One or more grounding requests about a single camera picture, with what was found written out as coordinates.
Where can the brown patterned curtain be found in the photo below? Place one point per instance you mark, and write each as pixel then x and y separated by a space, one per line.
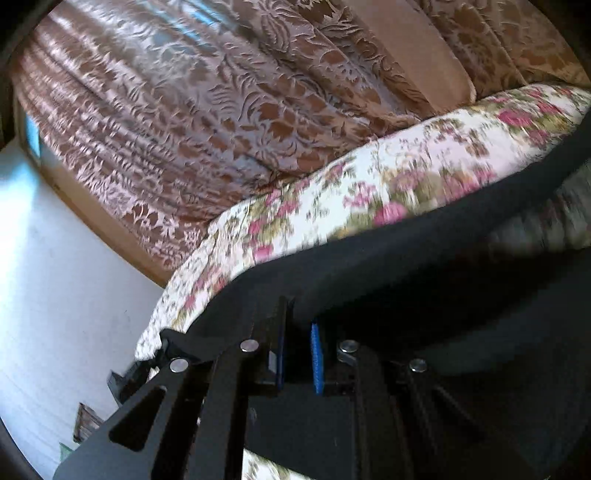
pixel 184 115

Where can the wooden trim board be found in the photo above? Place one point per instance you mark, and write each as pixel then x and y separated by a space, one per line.
pixel 106 221

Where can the black pants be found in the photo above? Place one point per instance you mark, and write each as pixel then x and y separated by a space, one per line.
pixel 392 277

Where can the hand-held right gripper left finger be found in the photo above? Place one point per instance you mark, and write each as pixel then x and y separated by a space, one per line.
pixel 280 344

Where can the floral bedspread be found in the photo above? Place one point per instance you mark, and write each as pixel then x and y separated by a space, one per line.
pixel 323 198

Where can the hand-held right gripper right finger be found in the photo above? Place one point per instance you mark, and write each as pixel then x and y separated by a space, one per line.
pixel 316 360

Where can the window pane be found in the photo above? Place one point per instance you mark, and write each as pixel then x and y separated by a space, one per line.
pixel 33 136

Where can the plain beige curtain panel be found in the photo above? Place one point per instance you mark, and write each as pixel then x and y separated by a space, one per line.
pixel 415 46

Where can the small brown object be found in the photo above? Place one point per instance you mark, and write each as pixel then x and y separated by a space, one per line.
pixel 87 422

